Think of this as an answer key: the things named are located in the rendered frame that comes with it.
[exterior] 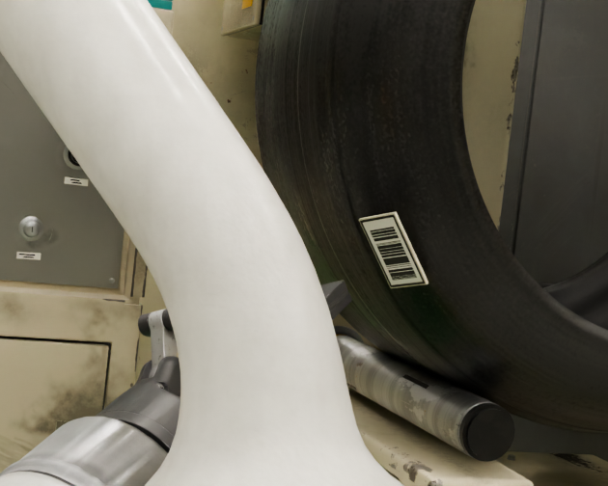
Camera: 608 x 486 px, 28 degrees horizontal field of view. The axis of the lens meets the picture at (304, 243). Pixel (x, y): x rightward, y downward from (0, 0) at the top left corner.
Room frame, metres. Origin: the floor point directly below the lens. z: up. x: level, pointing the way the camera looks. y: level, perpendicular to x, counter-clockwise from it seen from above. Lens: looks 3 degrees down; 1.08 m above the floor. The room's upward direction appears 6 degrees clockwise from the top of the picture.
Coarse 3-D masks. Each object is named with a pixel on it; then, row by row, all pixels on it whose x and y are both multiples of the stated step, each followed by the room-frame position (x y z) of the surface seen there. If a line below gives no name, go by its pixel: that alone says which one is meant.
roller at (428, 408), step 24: (336, 336) 1.22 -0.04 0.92; (360, 360) 1.12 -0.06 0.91; (384, 360) 1.09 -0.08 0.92; (360, 384) 1.11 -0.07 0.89; (384, 384) 1.05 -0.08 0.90; (408, 384) 1.02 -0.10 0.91; (432, 384) 0.99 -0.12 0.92; (408, 408) 1.00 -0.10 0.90; (432, 408) 0.96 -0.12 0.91; (456, 408) 0.93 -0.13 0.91; (480, 408) 0.91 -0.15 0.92; (432, 432) 0.96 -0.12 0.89; (456, 432) 0.91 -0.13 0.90; (480, 432) 0.90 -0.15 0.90; (504, 432) 0.91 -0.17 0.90; (480, 456) 0.91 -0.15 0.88
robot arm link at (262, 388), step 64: (0, 0) 0.45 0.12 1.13; (64, 0) 0.44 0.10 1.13; (128, 0) 0.45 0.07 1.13; (64, 64) 0.44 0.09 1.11; (128, 64) 0.43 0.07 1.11; (64, 128) 0.44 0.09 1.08; (128, 128) 0.42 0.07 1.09; (192, 128) 0.43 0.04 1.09; (128, 192) 0.42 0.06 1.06; (192, 192) 0.41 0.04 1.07; (256, 192) 0.42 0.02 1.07; (192, 256) 0.41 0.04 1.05; (256, 256) 0.41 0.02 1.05; (192, 320) 0.41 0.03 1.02; (256, 320) 0.40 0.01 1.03; (320, 320) 0.41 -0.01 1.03; (192, 384) 0.41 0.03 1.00; (256, 384) 0.40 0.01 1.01; (320, 384) 0.40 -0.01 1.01; (192, 448) 0.40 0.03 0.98; (256, 448) 0.39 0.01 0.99; (320, 448) 0.40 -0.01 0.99
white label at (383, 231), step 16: (368, 224) 0.90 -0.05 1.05; (384, 224) 0.89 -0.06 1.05; (400, 224) 0.88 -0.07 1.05; (384, 240) 0.90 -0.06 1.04; (400, 240) 0.89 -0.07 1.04; (384, 256) 0.91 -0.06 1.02; (400, 256) 0.89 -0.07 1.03; (416, 256) 0.88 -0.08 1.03; (384, 272) 0.91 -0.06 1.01; (400, 272) 0.90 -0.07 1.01; (416, 272) 0.89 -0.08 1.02
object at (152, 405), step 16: (144, 368) 0.63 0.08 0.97; (160, 368) 0.62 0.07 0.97; (176, 368) 0.62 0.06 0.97; (144, 384) 0.61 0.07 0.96; (160, 384) 0.61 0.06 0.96; (176, 384) 0.62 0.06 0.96; (128, 400) 0.60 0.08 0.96; (144, 400) 0.59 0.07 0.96; (160, 400) 0.59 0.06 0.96; (176, 400) 0.60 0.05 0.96; (96, 416) 0.60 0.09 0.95; (112, 416) 0.58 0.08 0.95; (128, 416) 0.58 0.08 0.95; (144, 416) 0.58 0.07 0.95; (160, 416) 0.58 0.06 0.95; (176, 416) 0.59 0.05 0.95; (144, 432) 0.57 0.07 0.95; (160, 432) 0.57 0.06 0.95
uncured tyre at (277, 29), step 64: (320, 0) 0.93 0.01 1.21; (384, 0) 0.89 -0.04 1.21; (448, 0) 0.88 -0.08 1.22; (320, 64) 0.92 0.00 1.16; (384, 64) 0.88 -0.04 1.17; (448, 64) 0.88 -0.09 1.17; (320, 128) 0.92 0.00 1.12; (384, 128) 0.89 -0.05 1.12; (448, 128) 0.89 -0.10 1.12; (320, 192) 0.95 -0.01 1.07; (384, 192) 0.90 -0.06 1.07; (448, 192) 0.89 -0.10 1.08; (320, 256) 1.02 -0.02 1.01; (448, 256) 0.90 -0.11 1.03; (512, 256) 0.90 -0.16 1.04; (384, 320) 0.97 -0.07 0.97; (448, 320) 0.92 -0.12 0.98; (512, 320) 0.91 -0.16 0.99; (576, 320) 0.92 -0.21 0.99; (512, 384) 0.94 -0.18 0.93; (576, 384) 0.94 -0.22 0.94
